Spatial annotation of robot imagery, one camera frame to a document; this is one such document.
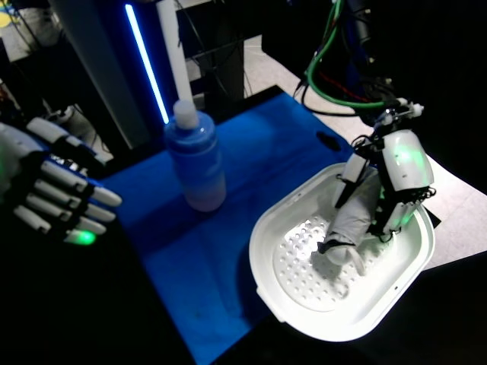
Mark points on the blue table mat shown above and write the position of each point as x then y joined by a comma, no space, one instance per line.
190,266

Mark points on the blue LED light strip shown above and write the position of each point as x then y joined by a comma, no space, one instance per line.
146,64

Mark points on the white oval perforated basin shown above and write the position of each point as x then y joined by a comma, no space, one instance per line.
323,304

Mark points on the blue translucent water bottle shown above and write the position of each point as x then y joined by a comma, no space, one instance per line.
198,167

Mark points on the grey umbrella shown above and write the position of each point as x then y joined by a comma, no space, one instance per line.
352,220

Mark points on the black metal desk frame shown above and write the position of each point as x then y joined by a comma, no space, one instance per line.
228,64

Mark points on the grey pillar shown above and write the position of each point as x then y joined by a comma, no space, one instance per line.
99,76

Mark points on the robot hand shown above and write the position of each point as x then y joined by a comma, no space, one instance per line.
57,178
407,163

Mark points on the white upright post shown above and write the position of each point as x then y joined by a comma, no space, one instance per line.
175,49

